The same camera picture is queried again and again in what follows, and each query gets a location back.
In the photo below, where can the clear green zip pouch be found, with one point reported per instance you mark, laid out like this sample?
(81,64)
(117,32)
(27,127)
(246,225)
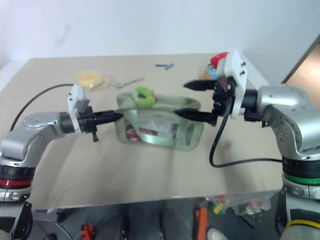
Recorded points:
(160,135)

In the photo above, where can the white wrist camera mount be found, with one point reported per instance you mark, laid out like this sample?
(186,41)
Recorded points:
(76,100)
(237,75)

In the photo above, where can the red packet inside pouch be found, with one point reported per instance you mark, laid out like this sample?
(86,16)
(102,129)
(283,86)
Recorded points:
(132,132)

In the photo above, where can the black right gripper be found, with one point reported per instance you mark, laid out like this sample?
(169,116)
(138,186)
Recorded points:
(222,97)

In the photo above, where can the white shoe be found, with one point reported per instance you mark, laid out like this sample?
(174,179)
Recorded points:
(216,234)

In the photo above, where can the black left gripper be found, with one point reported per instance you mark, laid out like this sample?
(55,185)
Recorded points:
(87,122)

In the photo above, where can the red and white toy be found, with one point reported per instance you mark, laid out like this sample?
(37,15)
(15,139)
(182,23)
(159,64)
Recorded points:
(218,58)

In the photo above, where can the yellow snack in clear bag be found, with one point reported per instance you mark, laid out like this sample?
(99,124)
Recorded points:
(91,79)

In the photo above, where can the silver metal spoon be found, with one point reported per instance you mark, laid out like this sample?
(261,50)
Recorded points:
(127,83)

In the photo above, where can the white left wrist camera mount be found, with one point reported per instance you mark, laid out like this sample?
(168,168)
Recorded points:
(76,100)

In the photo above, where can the colourful small packet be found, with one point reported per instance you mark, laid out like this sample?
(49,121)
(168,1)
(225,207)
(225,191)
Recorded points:
(210,72)

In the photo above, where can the white packet inside pouch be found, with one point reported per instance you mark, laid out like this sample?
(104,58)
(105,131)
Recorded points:
(155,127)

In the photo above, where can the clear bag of small parts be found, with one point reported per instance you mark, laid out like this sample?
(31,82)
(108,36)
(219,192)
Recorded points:
(240,203)

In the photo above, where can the small orange black device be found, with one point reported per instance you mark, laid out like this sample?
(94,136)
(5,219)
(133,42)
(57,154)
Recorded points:
(86,230)

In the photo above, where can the orange and black tool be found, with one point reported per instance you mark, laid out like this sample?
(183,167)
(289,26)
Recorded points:
(202,220)

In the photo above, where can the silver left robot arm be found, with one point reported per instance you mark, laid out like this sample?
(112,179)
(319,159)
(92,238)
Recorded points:
(35,130)

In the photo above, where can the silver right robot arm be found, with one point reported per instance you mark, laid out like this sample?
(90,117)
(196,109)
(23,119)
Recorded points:
(287,112)

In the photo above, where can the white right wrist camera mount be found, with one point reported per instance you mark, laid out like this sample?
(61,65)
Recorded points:
(237,75)

